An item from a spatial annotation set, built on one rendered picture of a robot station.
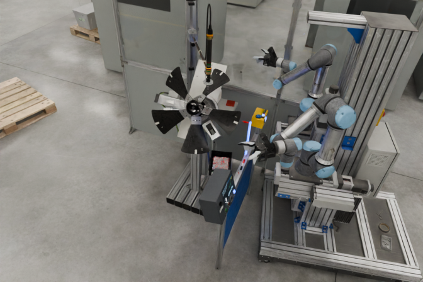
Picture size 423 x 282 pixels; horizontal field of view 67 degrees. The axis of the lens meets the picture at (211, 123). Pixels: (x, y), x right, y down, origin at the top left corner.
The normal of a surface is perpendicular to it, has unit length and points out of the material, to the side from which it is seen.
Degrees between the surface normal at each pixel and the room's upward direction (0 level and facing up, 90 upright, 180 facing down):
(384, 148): 0
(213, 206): 90
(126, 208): 0
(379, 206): 0
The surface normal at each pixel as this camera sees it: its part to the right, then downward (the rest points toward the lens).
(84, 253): 0.04, -0.78
